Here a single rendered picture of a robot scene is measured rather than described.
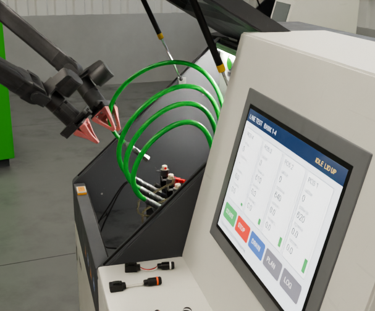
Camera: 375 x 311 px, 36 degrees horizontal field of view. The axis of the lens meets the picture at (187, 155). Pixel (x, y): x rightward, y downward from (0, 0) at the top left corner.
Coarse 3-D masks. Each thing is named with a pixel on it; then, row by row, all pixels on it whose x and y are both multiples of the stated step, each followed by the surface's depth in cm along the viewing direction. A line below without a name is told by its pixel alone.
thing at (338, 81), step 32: (256, 32) 133; (288, 32) 134; (320, 32) 135; (256, 64) 123; (288, 64) 110; (320, 64) 99; (352, 64) 92; (288, 96) 108; (320, 96) 97; (352, 96) 89; (224, 128) 135; (352, 128) 87; (224, 160) 132; (192, 224) 145; (352, 224) 84; (192, 256) 141; (224, 256) 124; (352, 256) 83; (224, 288) 121; (352, 288) 82
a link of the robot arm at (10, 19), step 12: (0, 0) 186; (0, 12) 185; (12, 12) 185; (12, 24) 185; (24, 24) 185; (24, 36) 185; (36, 36) 184; (36, 48) 185; (48, 48) 184; (48, 60) 184; (60, 60) 183; (72, 60) 183
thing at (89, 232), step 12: (84, 204) 186; (84, 216) 178; (84, 228) 172; (96, 228) 170; (84, 240) 175; (96, 240) 163; (84, 252) 179; (96, 252) 156; (96, 264) 150; (96, 300) 151
